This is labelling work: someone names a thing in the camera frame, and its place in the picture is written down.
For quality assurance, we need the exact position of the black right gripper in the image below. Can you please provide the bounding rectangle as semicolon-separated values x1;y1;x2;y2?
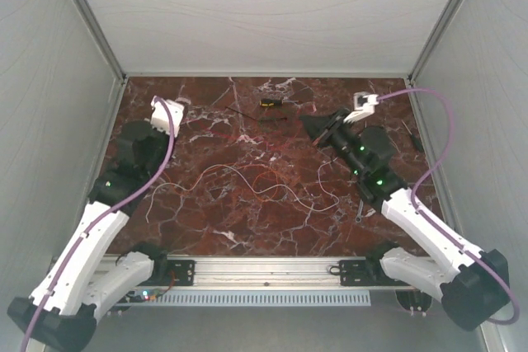
297;108;365;177

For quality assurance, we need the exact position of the white wire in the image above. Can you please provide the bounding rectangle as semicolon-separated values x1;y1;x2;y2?
144;161;342;225

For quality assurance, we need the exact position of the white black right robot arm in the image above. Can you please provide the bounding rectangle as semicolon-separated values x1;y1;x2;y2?
299;109;511;331

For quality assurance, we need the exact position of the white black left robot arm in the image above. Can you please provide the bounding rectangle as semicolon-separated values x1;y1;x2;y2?
7;116;181;351

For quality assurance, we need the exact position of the yellow black screwdriver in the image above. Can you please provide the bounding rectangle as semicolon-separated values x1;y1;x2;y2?
259;98;298;108

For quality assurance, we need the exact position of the black precision screwdriver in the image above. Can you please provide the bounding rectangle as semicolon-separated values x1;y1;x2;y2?
402;121;424;153

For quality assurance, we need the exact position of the silver combination wrench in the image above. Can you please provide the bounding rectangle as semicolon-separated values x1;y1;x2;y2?
356;199;364;223

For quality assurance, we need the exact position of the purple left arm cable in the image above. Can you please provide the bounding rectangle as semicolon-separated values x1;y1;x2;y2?
20;96;177;352

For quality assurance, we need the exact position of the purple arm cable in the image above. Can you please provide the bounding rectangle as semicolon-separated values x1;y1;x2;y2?
377;87;520;324
20;96;177;352

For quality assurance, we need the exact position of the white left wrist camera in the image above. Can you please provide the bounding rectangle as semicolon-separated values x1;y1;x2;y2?
150;96;186;138

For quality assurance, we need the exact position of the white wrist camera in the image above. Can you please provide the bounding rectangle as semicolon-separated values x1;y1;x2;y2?
150;96;186;138
343;92;380;124

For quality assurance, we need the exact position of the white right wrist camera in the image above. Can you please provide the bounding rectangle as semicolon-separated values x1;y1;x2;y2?
343;92;380;124

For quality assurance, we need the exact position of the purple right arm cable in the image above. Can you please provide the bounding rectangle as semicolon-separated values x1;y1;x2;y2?
377;87;520;324

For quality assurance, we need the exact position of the aluminium front rail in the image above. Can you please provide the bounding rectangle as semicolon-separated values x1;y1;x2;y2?
44;255;492;289

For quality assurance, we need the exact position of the grey slotted cable duct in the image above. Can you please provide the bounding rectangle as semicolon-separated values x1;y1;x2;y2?
119;289;371;307

